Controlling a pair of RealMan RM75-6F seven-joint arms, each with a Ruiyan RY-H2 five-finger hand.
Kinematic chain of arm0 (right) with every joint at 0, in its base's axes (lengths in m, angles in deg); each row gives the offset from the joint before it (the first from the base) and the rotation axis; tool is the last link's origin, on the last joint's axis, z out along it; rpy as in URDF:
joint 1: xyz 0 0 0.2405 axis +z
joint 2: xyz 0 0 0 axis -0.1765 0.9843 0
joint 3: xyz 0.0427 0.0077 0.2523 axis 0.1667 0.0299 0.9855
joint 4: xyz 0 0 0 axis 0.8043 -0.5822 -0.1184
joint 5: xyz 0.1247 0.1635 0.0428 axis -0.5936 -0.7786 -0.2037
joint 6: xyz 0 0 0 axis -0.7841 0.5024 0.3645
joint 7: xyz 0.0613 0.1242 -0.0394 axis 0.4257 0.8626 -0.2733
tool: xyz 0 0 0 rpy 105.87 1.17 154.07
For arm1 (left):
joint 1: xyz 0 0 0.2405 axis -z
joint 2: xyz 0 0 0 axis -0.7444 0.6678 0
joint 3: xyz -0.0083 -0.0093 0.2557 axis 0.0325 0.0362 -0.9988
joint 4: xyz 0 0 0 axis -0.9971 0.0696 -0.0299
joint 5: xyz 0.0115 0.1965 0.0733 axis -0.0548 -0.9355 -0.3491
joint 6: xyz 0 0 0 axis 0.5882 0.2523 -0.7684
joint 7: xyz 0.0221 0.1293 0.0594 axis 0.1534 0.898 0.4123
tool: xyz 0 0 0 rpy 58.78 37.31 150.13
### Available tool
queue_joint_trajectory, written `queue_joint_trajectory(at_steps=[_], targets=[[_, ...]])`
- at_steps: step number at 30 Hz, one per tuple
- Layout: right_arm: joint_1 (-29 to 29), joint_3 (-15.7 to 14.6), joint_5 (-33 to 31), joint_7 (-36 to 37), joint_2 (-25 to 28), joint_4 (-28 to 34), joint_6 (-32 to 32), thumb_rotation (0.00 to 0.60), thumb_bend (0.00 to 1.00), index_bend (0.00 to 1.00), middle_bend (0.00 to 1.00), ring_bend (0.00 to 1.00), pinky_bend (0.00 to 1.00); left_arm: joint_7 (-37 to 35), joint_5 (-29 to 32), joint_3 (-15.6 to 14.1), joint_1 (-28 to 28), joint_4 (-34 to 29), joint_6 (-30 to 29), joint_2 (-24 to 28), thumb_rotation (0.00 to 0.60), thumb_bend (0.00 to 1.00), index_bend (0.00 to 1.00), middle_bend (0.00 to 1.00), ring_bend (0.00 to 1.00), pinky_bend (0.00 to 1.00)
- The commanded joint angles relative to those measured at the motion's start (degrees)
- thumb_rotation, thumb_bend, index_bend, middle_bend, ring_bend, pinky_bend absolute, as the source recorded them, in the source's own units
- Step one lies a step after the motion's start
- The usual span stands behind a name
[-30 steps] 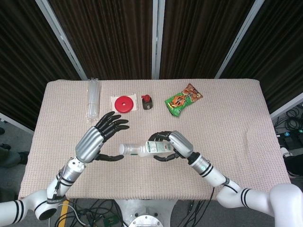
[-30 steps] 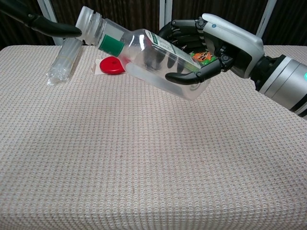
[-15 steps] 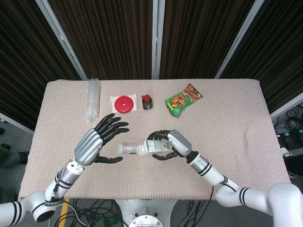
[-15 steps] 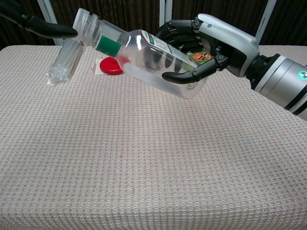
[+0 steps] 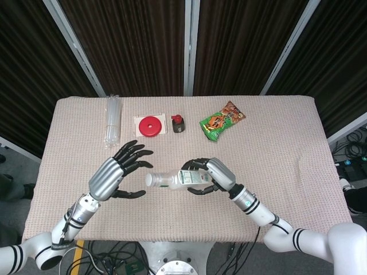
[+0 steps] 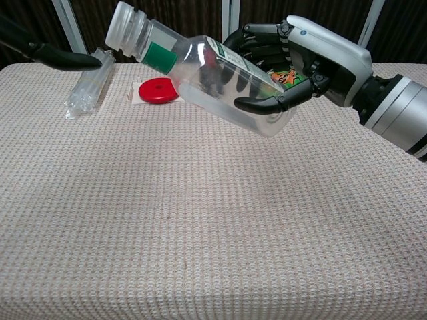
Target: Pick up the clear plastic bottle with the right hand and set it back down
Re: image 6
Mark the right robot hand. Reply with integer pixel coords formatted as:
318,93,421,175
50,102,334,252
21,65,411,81
222,15,373,116

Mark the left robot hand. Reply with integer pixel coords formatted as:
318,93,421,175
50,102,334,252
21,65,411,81
0,13,103,72

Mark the clear plastic bottle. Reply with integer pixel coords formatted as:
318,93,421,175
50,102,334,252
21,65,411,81
105,1,298,138

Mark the clear bag of plastic tubes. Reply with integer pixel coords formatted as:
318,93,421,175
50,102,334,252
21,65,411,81
65,47,117,120

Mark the green orange snack bag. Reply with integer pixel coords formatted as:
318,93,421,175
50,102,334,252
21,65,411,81
266,68,313,93

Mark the red round disc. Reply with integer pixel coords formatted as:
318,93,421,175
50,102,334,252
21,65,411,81
126,79,183,105
139,77,179,105

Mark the beige woven tablecloth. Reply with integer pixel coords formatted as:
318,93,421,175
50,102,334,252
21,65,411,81
0,61,427,320

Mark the white screen frame post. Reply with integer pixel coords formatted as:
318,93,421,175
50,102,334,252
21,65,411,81
51,0,89,64
357,0,386,63
230,0,242,34
220,0,232,44

